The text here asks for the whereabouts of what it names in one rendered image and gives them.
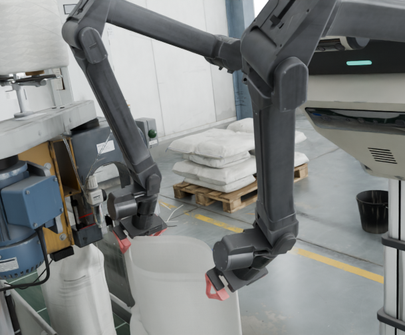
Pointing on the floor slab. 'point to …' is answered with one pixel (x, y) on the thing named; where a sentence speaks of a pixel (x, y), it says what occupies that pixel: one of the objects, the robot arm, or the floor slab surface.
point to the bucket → (374, 211)
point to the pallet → (180, 190)
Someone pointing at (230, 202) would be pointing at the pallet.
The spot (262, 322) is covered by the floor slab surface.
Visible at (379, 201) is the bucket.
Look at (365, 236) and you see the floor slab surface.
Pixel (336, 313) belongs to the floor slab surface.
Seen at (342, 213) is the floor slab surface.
